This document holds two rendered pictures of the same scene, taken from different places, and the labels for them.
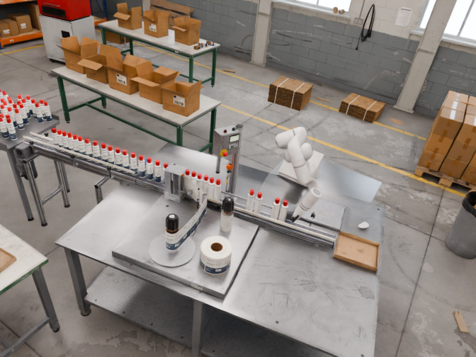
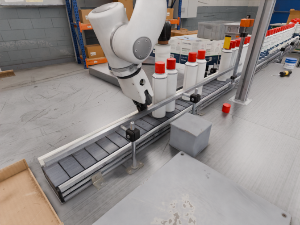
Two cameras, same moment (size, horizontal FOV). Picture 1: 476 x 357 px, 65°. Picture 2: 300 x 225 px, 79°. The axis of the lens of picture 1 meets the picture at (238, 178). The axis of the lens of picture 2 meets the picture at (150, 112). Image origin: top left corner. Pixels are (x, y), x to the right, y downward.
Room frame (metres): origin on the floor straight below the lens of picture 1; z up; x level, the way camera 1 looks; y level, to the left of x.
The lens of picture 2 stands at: (2.34, -0.91, 1.25)
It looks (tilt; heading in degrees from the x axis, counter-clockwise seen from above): 31 degrees down; 117
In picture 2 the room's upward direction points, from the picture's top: straight up
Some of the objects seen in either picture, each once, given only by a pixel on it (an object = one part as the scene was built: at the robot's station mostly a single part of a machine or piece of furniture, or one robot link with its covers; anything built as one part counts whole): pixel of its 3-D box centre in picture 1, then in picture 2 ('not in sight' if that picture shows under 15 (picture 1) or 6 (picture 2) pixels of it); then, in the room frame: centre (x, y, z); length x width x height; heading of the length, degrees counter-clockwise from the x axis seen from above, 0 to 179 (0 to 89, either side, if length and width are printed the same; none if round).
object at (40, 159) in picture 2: (263, 217); (172, 96); (2.10, -0.23, 0.90); 1.07 x 0.01 x 0.02; 73
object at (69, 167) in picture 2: (229, 207); (210, 89); (2.22, 0.03, 0.86); 1.65 x 0.08 x 0.04; 73
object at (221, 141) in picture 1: (226, 142); not in sight; (2.33, 0.11, 1.38); 0.17 x 0.10 x 0.19; 128
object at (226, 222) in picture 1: (227, 215); (162, 50); (1.93, 0.04, 1.03); 0.09 x 0.09 x 0.30
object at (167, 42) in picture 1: (158, 55); not in sight; (6.80, 1.75, 0.39); 2.20 x 0.80 x 0.78; 62
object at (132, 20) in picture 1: (129, 15); not in sight; (7.04, 2.31, 0.97); 0.51 x 0.36 x 0.37; 155
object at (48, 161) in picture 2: (268, 206); (187, 90); (2.17, -0.25, 0.95); 1.07 x 0.01 x 0.01; 73
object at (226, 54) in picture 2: (217, 190); (225, 62); (2.25, 0.14, 0.98); 0.05 x 0.05 x 0.20
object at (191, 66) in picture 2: (258, 203); (189, 77); (2.15, -0.17, 0.98); 0.05 x 0.05 x 0.20
